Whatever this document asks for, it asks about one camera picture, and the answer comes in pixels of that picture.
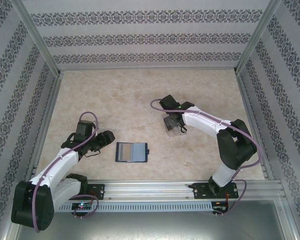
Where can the clear plastic container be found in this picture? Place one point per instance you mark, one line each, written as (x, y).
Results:
(176, 133)

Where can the blue leather card holder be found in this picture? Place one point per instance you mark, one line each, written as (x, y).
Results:
(140, 152)

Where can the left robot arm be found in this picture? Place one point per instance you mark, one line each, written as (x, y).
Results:
(52, 167)

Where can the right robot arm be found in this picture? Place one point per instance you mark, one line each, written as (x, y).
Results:
(205, 120)

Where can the small controller circuit board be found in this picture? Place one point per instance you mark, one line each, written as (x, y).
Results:
(81, 206)
(220, 207)

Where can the grey metal shelf panel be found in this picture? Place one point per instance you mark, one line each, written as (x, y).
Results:
(150, 225)

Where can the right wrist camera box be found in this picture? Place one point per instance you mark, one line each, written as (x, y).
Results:
(168, 102)

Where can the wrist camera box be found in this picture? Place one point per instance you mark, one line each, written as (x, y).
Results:
(168, 102)
(85, 127)

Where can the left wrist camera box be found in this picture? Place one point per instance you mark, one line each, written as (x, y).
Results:
(85, 127)

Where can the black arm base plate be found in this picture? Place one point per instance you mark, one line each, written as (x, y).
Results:
(97, 191)
(202, 191)

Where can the aluminium side rail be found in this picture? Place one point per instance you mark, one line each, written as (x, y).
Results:
(43, 125)
(253, 112)

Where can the aluminium mounting rail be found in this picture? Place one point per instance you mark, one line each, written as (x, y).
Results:
(150, 190)

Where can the aluminium frame post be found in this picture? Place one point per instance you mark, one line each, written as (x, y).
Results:
(40, 37)
(256, 37)

